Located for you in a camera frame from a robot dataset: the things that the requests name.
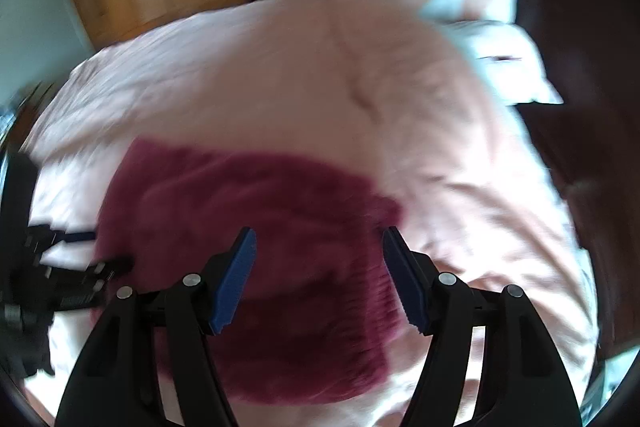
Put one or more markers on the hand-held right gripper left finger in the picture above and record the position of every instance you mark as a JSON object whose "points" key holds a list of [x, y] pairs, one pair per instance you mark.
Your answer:
{"points": [[235, 279]]}

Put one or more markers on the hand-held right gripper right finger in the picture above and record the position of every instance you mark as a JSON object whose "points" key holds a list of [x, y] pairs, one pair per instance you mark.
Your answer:
{"points": [[407, 277]]}

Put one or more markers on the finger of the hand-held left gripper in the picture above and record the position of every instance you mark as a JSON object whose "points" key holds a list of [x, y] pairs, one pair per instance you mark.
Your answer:
{"points": [[107, 268], [75, 237]]}

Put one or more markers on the magenta fleece pants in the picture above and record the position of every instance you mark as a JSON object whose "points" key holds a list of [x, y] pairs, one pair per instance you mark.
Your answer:
{"points": [[280, 207]]}

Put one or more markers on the pink bed sheet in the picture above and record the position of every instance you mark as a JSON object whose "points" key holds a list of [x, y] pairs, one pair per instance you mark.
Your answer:
{"points": [[250, 82]]}

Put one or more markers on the white pillow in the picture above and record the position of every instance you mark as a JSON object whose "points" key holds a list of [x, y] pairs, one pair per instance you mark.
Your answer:
{"points": [[505, 57]]}

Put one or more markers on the dark wooden headboard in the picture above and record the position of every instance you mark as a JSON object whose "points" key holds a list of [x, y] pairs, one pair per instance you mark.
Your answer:
{"points": [[590, 107]]}

